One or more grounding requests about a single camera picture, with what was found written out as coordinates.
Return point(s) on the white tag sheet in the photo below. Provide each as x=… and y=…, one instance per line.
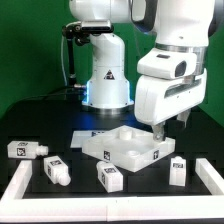
x=79, y=137

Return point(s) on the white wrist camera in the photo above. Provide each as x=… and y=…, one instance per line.
x=167, y=64

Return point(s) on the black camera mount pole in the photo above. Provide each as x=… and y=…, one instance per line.
x=72, y=32

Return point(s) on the white square tabletop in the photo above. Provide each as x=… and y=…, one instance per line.
x=127, y=147

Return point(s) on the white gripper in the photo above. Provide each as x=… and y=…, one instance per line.
x=157, y=100

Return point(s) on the white U-shaped obstacle fence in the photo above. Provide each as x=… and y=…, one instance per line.
x=14, y=208

